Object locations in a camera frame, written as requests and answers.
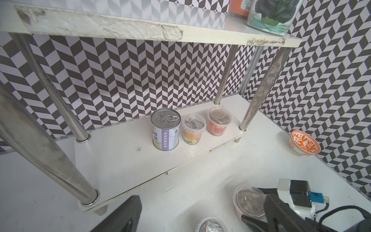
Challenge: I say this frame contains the clear tub brown seeds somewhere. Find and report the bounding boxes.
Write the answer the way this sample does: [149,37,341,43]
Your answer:
[195,217,228,232]

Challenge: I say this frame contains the red tub clear lid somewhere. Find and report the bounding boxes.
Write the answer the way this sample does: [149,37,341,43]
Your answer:
[228,0,254,21]
[233,185,266,222]

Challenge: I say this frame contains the orange patterned bowl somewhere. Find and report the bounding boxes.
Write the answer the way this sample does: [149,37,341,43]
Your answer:
[290,130,321,156]

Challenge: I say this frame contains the orange label small tub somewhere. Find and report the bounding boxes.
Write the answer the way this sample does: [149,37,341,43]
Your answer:
[182,114,206,145]

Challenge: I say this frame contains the white two-tier shelf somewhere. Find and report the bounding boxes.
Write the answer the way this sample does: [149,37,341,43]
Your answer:
[0,0,302,216]

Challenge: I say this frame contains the red label small tub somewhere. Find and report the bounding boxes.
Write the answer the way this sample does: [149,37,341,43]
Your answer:
[207,107,231,136]

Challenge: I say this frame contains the purple label tin can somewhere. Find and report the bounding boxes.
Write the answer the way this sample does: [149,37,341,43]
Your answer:
[150,108,181,151]

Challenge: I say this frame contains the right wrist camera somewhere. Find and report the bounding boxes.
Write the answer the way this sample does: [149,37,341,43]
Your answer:
[277,179,329,219]

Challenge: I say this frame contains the white lid green label jar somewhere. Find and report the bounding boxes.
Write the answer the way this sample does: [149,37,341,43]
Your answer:
[246,0,303,36]

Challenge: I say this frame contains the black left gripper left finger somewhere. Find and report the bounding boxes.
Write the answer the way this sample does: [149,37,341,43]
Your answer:
[91,195,142,232]

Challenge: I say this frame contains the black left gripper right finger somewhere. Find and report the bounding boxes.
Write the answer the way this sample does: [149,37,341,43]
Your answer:
[264,194,316,232]

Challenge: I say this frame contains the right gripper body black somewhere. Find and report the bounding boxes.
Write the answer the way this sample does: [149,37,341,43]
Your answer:
[241,188,371,232]

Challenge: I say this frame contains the aluminium corner post right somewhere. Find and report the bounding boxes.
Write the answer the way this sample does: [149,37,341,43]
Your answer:
[238,46,264,96]

